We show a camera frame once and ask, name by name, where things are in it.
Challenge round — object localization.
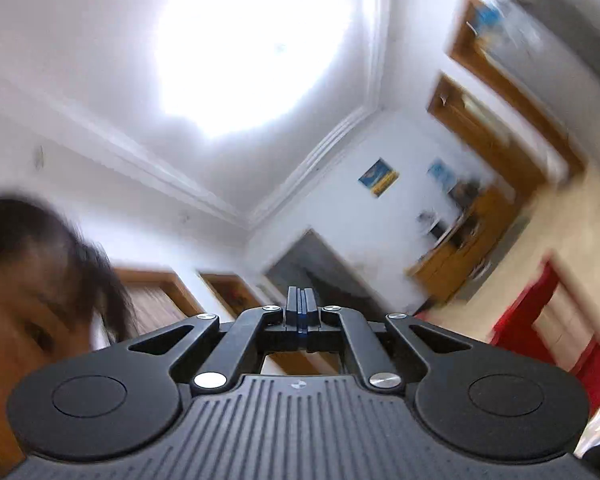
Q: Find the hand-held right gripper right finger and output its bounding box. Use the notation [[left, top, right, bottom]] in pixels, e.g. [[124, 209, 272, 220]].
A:
[[302, 288, 473, 393]]

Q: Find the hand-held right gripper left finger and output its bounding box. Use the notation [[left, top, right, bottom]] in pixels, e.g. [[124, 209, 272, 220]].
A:
[[127, 286, 303, 395]]

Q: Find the dark screen door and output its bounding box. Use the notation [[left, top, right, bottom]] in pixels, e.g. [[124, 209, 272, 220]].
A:
[[262, 230, 428, 321]]

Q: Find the brown wooden door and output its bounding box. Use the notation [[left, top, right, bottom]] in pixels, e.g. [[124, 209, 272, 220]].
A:
[[200, 272, 281, 376], [112, 267, 205, 351]]

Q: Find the white microwave oven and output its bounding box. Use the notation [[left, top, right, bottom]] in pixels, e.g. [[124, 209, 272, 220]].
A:
[[420, 212, 456, 246]]

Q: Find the wooden sideboard cabinet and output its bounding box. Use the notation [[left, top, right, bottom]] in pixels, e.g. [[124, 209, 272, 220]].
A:
[[407, 185, 518, 306]]

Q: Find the blue water dispenser bottle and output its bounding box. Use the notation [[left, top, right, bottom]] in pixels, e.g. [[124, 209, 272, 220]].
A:
[[426, 158, 458, 193]]

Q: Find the black countertop appliance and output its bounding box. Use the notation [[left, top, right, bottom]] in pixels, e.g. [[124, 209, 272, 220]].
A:
[[450, 180, 483, 208]]

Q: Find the red wooden chair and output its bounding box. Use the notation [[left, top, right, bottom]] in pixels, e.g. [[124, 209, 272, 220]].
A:
[[490, 255, 600, 401]]

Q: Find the wooden door with glass pane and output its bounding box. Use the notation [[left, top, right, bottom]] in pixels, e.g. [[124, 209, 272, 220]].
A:
[[426, 74, 551, 201]]

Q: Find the ceiling lamp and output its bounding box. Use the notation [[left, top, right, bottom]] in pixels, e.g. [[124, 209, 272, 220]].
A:
[[152, 0, 355, 138]]

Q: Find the person's head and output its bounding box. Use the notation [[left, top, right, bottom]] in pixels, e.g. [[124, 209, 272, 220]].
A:
[[0, 197, 140, 466]]

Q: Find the blue bag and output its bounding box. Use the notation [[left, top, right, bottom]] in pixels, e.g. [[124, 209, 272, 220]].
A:
[[472, 0, 506, 36]]

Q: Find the silver refrigerator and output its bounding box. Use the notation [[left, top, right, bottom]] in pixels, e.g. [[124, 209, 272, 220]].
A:
[[490, 0, 600, 151]]

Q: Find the blue and yellow wall poster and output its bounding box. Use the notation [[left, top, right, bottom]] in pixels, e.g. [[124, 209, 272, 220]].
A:
[[358, 158, 399, 199]]

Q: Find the wooden door frame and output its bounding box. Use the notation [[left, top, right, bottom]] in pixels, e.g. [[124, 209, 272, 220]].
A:
[[447, 0, 588, 181]]

